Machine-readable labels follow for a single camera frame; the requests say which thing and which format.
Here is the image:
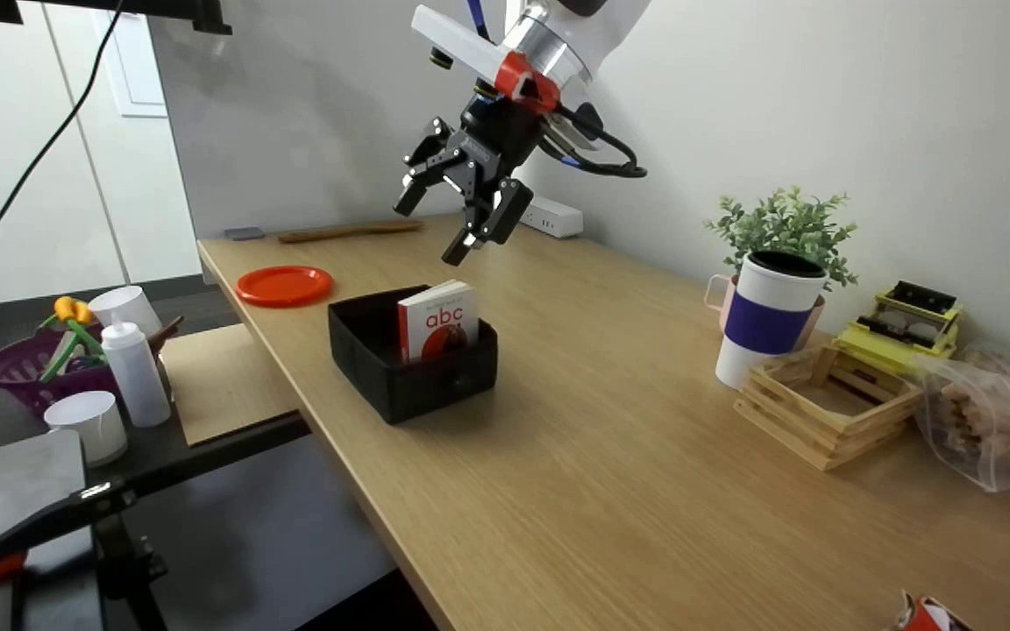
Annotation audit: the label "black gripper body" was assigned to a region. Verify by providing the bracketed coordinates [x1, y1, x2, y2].
[428, 96, 555, 202]

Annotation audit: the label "red and white card box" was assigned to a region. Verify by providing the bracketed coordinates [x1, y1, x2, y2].
[395, 276, 483, 366]

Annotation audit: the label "black fabric storage box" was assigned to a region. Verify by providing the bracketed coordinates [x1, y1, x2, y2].
[326, 282, 502, 426]

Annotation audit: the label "white power hub box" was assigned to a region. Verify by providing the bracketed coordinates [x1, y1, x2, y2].
[520, 193, 587, 240]

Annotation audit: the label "orange round plate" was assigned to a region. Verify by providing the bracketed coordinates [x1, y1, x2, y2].
[231, 264, 339, 310]

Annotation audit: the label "green plant in pink pot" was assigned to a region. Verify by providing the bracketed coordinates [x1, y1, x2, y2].
[708, 185, 860, 320]

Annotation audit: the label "white cup with purple sleeve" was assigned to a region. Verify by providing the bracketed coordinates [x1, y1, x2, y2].
[712, 249, 829, 391]

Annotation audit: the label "light wooden board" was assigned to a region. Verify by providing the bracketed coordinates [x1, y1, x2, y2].
[154, 323, 304, 447]

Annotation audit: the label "white mug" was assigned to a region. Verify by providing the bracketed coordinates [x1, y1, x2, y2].
[89, 282, 167, 342]

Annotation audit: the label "white squeeze bottle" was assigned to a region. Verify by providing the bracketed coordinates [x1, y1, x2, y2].
[98, 320, 174, 432]

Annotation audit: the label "stacked wooden slat trays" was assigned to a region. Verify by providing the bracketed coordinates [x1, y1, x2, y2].
[728, 339, 926, 477]

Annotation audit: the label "yellow and green toy vegetable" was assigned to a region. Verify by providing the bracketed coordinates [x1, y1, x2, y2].
[37, 293, 107, 383]

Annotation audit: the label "yellow and black toy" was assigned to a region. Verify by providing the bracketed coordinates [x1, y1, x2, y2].
[830, 276, 964, 383]

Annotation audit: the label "white upturned cup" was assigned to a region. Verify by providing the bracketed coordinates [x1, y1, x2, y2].
[42, 390, 134, 469]

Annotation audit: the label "purple plastic basket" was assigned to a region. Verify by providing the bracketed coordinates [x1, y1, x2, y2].
[0, 325, 121, 418]

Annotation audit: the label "grey flat pad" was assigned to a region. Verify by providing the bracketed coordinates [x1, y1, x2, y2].
[0, 426, 93, 565]

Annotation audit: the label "clear plastic snack bag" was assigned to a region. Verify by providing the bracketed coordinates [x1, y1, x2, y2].
[913, 345, 1010, 494]

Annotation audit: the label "red snack packet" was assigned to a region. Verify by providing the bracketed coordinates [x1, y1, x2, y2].
[889, 587, 976, 631]

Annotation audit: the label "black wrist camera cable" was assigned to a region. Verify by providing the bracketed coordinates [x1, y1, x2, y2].
[548, 101, 651, 182]

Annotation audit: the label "black overhead mount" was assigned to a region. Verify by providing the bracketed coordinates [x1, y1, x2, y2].
[0, 0, 235, 34]

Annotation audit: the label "black hanging cable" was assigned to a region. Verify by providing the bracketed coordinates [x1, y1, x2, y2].
[0, 0, 130, 282]

